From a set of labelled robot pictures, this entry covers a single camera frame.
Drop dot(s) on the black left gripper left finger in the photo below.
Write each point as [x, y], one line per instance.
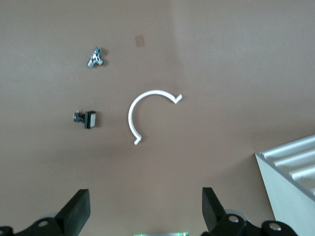
[73, 214]

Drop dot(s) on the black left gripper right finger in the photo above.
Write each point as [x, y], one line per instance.
[212, 211]

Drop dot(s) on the white plastic drawer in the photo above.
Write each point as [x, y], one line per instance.
[300, 162]
[295, 147]
[306, 175]

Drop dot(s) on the white drawer cabinet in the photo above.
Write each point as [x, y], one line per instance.
[290, 209]

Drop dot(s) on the white curved plastic arc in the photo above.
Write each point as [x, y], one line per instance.
[129, 115]

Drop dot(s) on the small blue metal component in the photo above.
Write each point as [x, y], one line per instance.
[95, 59]

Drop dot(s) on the brown tape patch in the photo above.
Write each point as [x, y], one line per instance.
[140, 40]

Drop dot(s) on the black square switch white face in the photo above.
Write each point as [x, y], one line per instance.
[90, 120]

